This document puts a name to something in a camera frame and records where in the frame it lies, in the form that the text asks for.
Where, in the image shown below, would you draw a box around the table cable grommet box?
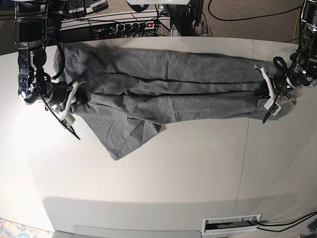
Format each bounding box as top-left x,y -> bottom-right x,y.
202,213 -> 262,235

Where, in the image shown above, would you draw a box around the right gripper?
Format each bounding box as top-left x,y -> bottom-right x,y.
46,83 -> 89,106

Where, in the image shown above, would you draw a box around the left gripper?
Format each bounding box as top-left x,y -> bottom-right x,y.
255,71 -> 294,99

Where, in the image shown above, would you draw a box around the black cable on carpet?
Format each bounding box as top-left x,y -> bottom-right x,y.
207,0 -> 302,22

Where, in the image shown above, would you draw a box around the black equipment box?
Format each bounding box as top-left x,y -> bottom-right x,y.
65,0 -> 85,14

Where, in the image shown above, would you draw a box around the yellow cable on floor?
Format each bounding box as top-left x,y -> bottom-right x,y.
292,12 -> 302,43

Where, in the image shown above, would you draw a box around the black cable on table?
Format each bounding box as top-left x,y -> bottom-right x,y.
255,218 -> 317,232
255,211 -> 317,227

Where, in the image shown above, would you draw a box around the white table leg column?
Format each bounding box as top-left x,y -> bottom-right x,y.
170,17 -> 179,37

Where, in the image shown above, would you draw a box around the grey T-shirt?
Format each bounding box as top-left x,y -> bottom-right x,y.
54,43 -> 277,160

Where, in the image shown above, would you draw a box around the white power strip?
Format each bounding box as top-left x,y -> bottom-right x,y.
116,21 -> 156,32

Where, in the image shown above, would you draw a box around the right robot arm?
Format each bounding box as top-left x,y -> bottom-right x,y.
15,0 -> 87,106

